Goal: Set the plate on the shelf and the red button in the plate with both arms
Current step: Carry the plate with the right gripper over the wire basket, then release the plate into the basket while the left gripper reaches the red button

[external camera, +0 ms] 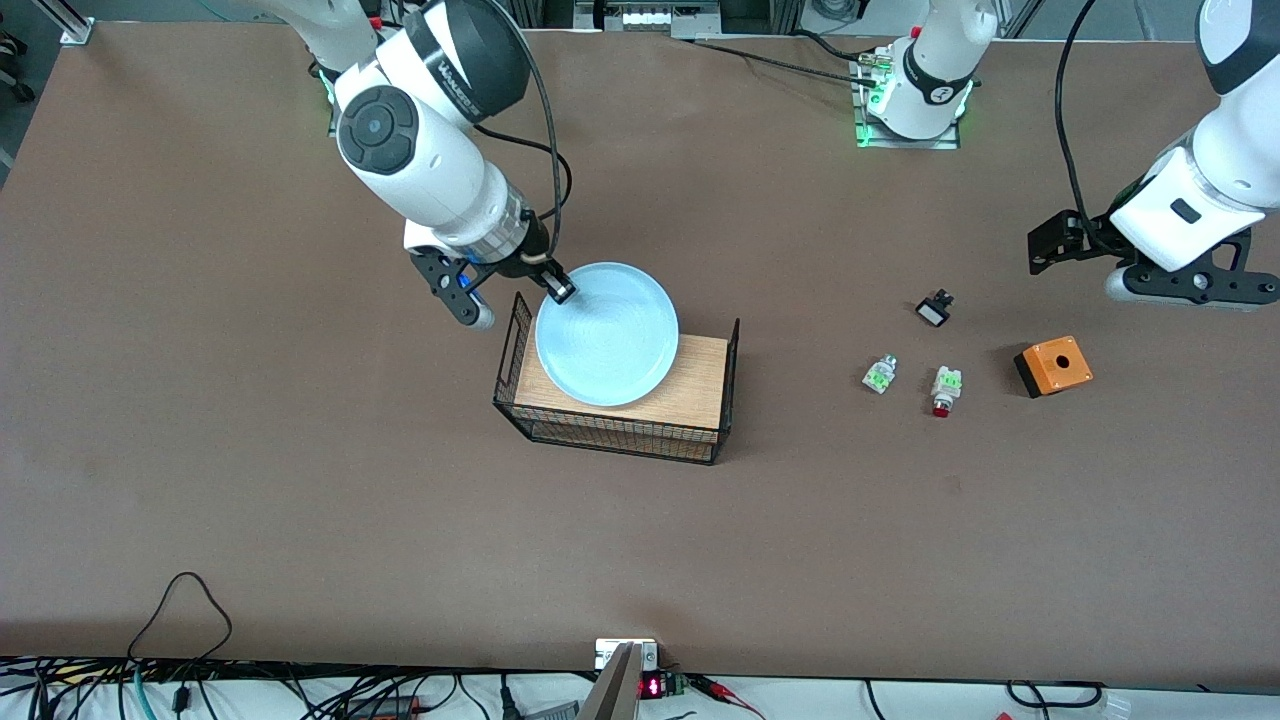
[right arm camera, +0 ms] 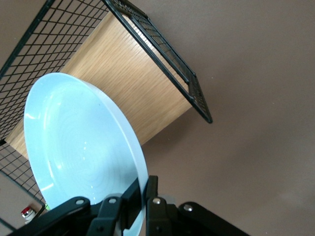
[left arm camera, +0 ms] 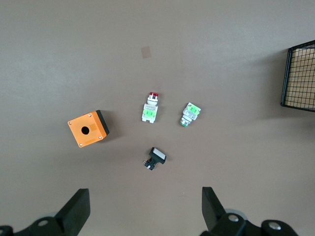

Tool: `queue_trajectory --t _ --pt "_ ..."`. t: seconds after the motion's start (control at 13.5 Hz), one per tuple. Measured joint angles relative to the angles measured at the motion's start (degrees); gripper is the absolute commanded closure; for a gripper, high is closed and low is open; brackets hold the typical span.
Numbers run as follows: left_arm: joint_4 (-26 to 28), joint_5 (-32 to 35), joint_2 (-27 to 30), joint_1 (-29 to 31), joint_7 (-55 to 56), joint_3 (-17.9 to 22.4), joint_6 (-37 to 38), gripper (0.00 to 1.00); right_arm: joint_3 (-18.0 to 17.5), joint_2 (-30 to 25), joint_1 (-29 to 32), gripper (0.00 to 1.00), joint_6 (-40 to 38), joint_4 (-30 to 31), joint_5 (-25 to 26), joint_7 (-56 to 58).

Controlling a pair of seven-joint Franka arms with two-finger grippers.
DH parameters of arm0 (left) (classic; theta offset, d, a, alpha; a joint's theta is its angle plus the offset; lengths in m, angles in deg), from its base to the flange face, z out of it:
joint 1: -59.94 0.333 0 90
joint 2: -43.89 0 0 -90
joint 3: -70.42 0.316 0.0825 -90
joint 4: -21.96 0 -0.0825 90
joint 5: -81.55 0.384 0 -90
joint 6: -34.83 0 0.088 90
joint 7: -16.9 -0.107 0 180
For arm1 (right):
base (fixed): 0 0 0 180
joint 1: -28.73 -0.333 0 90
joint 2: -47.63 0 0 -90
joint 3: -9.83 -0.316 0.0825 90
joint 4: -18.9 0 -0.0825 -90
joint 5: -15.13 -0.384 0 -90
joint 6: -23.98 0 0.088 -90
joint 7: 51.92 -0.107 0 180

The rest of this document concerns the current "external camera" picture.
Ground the aluminium corner post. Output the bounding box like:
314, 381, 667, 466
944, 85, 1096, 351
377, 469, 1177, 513
30, 0, 96, 47

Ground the grey metal mounting bar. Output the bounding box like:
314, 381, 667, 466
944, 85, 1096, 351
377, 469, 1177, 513
578, 642, 643, 720

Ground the orange button enclosure box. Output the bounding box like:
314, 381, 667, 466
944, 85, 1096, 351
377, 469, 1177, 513
1014, 336, 1094, 398

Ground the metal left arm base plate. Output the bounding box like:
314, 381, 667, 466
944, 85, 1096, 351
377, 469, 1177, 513
850, 55, 963, 151

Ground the aluminium frame with power strip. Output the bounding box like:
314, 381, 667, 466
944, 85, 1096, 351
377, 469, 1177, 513
505, 0, 801, 39

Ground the black wire rack wooden top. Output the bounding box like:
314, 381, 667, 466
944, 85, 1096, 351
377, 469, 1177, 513
492, 291, 741, 467

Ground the light blue round plate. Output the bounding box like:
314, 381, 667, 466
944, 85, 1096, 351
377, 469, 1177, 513
535, 262, 680, 407

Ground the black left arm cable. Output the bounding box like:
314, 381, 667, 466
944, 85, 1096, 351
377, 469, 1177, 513
1055, 0, 1131, 256

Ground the black power adapter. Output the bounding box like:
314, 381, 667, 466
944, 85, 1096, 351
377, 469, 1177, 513
345, 695, 423, 720

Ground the black cable to arm base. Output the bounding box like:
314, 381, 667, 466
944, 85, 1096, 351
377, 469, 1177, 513
690, 38, 886, 91

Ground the black looped cable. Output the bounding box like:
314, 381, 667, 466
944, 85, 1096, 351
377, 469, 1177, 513
125, 572, 234, 666

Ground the silver metal bracket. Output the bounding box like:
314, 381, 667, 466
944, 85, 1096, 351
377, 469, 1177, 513
595, 638, 659, 671

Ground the black coiled cable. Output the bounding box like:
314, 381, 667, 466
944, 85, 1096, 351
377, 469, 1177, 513
1005, 680, 1106, 709

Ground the red clip lead wire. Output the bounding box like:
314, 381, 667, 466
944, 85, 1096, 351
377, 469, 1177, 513
688, 675, 767, 720

